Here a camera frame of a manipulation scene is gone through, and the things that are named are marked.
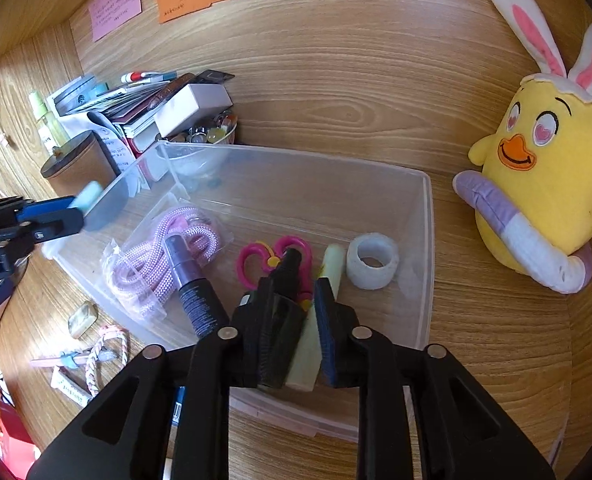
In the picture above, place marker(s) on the pale green bottle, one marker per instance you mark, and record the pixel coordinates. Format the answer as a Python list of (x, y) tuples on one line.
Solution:
[(45, 120)]

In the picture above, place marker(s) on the small white printed sachet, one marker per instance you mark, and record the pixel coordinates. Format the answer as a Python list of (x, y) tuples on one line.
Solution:
[(70, 385)]

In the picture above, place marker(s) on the pink sticky note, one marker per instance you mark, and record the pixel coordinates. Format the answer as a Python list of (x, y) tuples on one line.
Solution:
[(114, 5)]

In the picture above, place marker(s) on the white tape roll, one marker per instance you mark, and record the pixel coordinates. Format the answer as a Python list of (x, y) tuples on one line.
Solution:
[(373, 262)]

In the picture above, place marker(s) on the yellow chick plush toy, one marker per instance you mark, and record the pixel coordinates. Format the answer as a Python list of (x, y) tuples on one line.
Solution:
[(561, 175)]

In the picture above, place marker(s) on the white cardboard box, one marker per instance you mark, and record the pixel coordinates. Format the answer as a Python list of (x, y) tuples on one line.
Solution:
[(190, 107)]

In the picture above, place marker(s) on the small pale green packet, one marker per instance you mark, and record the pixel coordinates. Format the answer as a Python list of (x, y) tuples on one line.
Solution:
[(83, 319)]

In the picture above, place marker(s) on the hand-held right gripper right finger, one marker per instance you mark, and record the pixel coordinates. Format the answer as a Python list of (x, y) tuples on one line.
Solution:
[(326, 335)]

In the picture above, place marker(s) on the black and purple spray bottle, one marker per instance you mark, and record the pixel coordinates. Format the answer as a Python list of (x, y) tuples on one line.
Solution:
[(195, 295)]

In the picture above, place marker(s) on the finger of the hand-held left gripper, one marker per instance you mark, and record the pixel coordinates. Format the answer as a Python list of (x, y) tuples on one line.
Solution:
[(45, 208), (58, 225)]

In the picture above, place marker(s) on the stack of books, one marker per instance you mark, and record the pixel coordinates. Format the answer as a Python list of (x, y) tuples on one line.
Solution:
[(135, 120)]

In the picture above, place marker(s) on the clear plastic storage box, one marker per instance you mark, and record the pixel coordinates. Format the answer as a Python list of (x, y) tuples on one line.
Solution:
[(386, 210)]

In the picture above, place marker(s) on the bowl of glass marbles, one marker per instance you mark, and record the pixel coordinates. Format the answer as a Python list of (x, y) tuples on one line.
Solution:
[(210, 130)]

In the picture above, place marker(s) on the brown pouch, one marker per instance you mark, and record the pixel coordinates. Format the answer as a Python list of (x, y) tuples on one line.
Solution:
[(170, 91)]

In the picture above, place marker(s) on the pink scissors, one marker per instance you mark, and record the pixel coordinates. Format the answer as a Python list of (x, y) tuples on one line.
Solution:
[(253, 260)]

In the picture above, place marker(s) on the brown mug with lid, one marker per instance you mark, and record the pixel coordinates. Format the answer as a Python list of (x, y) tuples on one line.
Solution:
[(78, 165)]

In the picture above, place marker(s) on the small clear plastic bowl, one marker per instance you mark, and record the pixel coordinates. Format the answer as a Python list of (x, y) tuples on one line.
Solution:
[(190, 160)]

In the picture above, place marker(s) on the black card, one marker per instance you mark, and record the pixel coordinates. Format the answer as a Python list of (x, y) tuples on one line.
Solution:
[(215, 76)]

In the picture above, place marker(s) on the white stick with green cap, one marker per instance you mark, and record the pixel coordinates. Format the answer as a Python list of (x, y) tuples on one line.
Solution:
[(308, 355)]

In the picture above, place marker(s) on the red and white marker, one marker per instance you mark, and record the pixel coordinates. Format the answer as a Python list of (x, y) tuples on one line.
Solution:
[(145, 76)]

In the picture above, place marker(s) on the thin pink stick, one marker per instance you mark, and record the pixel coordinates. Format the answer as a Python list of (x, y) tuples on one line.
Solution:
[(50, 358)]

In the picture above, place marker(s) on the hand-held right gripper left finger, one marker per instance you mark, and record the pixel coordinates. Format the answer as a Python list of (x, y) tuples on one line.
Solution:
[(261, 350)]

